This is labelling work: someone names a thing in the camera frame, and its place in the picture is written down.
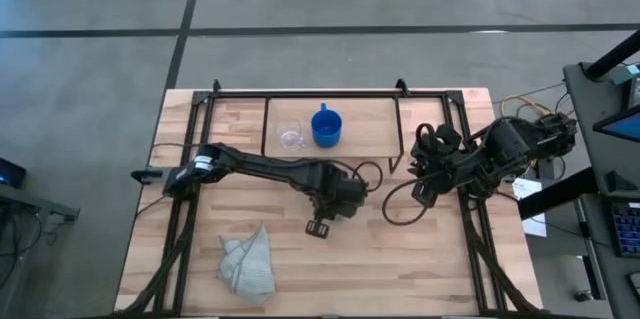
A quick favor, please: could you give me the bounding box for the grey side table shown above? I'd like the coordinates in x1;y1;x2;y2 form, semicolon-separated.
0;182;82;319

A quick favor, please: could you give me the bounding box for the crumpled grey cloth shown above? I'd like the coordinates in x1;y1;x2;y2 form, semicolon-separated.
216;222;277;306

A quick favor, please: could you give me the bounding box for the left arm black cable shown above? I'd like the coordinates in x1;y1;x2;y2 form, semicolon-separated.
344;159;385;194

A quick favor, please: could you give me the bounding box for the yellow cable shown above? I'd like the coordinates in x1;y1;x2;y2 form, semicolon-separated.
499;94;565;168

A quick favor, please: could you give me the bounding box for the black keyboard with blue keys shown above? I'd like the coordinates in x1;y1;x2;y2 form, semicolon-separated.
610;200;640;259

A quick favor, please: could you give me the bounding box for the white paper sheet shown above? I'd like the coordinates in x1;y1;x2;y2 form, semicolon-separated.
511;177;549;239

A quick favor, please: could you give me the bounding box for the wooden shelf with black frame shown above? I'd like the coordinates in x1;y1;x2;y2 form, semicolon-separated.
262;96;406;175

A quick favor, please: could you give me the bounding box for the tilted screen with blue display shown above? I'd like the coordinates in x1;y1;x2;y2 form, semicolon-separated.
592;105;640;144

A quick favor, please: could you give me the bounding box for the black device with blue light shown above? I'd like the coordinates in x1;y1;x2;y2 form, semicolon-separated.
0;157;28;189

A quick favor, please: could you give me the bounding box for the black diagonal beam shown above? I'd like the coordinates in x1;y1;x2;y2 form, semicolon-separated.
516;167;600;221

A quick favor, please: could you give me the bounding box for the black side desk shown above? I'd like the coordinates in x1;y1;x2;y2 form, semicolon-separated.
562;61;640;319

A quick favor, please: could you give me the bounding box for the blue plastic cup with handle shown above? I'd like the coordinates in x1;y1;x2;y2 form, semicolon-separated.
310;102;344;150

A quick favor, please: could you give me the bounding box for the black diagonal pole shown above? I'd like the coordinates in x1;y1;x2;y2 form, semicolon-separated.
583;30;640;81

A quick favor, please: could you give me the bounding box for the black metal table frame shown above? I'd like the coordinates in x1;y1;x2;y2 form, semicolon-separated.
113;78;544;318

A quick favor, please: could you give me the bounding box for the right gripper cable loop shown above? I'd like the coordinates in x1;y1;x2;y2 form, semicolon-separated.
381;177;437;227

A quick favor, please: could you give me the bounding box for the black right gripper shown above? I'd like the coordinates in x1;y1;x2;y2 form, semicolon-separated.
408;123;470;209

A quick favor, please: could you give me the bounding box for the teal box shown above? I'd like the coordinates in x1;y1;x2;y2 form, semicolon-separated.
610;63;640;86

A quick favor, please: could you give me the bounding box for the clear glass mug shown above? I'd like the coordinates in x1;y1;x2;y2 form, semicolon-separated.
275;118;307;153

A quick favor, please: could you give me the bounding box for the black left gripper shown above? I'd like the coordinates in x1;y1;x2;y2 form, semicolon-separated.
304;167;370;240

